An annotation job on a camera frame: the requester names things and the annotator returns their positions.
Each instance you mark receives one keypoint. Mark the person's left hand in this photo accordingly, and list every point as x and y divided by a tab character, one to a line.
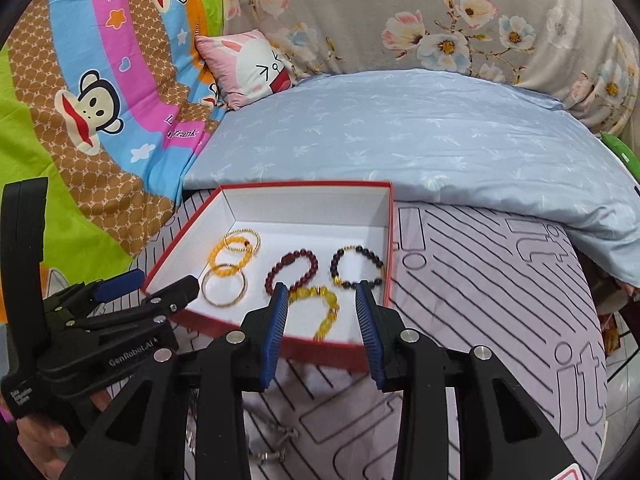
47	440

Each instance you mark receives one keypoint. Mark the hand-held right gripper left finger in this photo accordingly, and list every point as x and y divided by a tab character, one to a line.
277	330

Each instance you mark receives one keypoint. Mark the pink cartoon pillow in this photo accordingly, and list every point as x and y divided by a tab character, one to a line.
250	67

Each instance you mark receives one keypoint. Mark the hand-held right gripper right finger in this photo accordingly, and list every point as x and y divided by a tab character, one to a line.
370	335

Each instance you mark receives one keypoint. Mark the colourful cartoon monkey blanket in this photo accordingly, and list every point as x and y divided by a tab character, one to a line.
100	85

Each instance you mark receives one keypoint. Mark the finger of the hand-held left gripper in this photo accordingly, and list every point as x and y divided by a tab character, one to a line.
175	295
117	285

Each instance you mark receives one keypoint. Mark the green plush toy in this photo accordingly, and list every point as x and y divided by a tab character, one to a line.
620	152

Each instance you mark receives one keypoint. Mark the light blue quilt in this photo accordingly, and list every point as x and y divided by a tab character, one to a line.
425	135

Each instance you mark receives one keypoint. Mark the gold bangle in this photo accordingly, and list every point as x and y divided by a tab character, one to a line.
212	297

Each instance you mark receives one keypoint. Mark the grey floral blanket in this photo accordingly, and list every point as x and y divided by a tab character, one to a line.
425	15

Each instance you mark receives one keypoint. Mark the red cardboard box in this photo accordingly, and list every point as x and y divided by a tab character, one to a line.
310	215

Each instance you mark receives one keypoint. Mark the grey striped bed sheet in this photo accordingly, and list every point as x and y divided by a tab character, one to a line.
500	310

